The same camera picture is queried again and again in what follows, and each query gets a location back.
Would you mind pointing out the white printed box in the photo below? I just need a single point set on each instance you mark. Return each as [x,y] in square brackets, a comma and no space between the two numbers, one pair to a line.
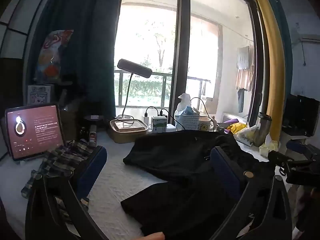
[40,94]

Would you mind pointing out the white power strip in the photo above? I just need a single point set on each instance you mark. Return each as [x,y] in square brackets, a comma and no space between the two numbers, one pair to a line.
[125,117]

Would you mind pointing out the black charger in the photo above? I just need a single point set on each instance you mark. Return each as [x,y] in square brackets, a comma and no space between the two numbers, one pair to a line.
[164,113]

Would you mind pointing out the tablet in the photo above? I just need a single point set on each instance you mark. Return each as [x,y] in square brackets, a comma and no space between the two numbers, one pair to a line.
[35,130]

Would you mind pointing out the white charger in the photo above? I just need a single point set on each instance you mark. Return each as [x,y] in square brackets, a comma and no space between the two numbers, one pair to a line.
[145,121]

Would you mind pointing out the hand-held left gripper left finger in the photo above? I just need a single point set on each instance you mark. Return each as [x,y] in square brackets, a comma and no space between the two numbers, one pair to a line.
[93,170]

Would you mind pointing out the grey desk lamp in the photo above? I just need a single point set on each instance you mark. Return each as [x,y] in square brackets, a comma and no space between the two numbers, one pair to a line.
[135,68]

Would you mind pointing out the steel thermos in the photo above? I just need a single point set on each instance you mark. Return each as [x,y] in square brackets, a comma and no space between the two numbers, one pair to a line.
[261,130]

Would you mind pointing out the purple item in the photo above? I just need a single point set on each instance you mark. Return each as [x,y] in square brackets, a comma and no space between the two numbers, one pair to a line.
[231,122]

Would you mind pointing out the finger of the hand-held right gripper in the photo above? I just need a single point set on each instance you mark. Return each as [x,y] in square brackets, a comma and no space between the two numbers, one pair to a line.
[297,147]
[281,158]

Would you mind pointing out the green and white carton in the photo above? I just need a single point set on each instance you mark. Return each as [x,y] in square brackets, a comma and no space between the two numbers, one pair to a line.
[159,125]

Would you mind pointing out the dark window frame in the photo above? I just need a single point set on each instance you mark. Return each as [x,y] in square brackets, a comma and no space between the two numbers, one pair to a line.
[181,55]

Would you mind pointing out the hanging clothes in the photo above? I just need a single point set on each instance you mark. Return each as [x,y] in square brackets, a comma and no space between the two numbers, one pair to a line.
[245,70]

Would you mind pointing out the white plastic bag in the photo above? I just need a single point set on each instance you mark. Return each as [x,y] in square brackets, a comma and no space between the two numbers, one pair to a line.
[246,136]

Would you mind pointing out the colourful printed bag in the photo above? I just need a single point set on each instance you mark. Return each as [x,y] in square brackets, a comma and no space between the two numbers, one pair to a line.
[51,55]

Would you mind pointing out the beige lidded box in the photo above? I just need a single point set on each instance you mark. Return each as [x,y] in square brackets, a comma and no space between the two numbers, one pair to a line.
[127,135]

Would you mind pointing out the black box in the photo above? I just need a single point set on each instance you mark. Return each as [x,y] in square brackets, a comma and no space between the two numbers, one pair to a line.
[300,116]

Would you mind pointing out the clear plastic bag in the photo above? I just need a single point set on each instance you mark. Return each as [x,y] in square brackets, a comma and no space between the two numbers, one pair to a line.
[183,101]

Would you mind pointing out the dark bottle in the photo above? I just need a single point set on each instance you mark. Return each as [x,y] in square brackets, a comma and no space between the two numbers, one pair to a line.
[93,136]

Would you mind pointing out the pale yellow tissue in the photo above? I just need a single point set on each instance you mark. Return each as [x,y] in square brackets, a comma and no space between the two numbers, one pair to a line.
[268,148]

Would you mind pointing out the small grey figurine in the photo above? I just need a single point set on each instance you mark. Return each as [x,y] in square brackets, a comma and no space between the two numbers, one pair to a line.
[220,128]

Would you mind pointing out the balcony railing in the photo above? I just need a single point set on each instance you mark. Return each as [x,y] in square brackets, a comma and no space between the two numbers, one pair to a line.
[140,76]

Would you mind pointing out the bear print mug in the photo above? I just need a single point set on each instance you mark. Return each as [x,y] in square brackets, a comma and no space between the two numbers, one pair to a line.
[205,125]

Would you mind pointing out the yellow bag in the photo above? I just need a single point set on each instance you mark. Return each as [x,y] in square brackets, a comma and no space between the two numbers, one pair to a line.
[236,128]

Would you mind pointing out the black round container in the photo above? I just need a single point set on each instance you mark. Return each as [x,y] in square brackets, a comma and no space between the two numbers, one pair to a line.
[94,118]

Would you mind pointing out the black pants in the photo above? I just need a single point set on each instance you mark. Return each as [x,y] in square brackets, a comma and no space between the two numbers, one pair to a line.
[175,152]

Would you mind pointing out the white plastic basket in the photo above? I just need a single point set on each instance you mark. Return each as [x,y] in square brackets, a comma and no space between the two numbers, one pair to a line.
[187,122]

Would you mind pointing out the plaid cloth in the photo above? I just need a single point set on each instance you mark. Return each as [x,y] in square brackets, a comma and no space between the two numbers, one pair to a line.
[57,157]

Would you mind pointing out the dark blue curtain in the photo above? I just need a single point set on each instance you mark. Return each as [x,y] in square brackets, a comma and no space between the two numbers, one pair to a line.
[85,42]

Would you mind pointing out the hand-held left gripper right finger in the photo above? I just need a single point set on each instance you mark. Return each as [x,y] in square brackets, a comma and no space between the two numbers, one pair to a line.
[225,173]

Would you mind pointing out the yellow curtain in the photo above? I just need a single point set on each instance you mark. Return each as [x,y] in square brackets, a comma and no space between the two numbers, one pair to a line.
[271,55]

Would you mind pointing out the white textured tablecloth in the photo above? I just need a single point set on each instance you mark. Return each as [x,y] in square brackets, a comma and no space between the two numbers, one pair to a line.
[120,180]

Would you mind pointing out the white air conditioner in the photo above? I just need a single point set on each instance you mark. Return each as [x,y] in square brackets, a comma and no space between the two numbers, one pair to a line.
[310,38]

